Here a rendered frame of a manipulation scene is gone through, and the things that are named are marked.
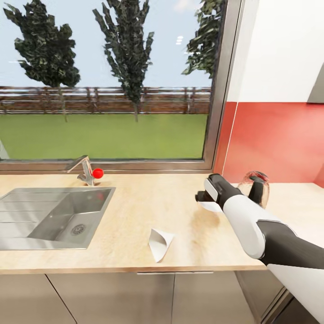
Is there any electric kettle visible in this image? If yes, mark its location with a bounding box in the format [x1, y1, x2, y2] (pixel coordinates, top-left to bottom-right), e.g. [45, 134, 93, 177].
[238, 171, 270, 210]

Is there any paper coffee filter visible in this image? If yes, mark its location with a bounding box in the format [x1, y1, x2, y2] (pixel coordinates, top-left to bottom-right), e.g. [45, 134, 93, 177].
[149, 229, 175, 262]

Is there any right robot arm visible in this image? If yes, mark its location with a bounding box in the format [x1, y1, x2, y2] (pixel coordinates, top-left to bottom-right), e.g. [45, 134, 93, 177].
[195, 174, 324, 324]

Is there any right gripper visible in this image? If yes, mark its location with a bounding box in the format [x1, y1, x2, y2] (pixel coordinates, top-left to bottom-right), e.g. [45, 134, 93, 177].
[195, 191, 214, 202]

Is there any saucer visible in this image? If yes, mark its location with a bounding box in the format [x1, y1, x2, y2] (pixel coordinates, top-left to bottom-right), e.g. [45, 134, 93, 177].
[199, 202, 221, 212]

